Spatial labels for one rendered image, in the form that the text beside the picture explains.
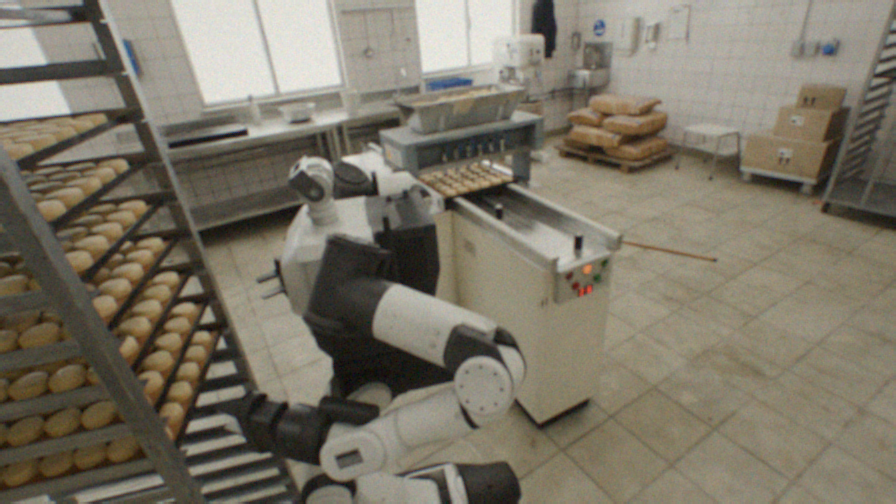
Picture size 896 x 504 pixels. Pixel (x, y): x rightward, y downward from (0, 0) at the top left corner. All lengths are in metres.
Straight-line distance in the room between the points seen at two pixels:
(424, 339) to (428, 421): 0.12
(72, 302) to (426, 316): 0.48
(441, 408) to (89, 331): 0.51
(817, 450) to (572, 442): 0.96
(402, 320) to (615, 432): 1.63
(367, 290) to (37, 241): 0.42
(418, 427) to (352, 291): 0.22
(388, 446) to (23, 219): 0.55
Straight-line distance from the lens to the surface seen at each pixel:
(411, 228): 0.83
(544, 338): 1.71
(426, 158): 2.03
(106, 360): 0.84
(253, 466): 1.69
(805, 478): 2.29
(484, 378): 0.59
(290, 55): 4.98
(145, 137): 1.16
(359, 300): 0.67
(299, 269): 0.82
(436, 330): 0.62
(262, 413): 0.82
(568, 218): 1.84
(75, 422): 1.06
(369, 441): 0.69
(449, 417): 0.65
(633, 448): 2.13
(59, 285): 0.79
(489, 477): 1.54
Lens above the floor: 1.63
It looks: 29 degrees down
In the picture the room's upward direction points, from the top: 5 degrees counter-clockwise
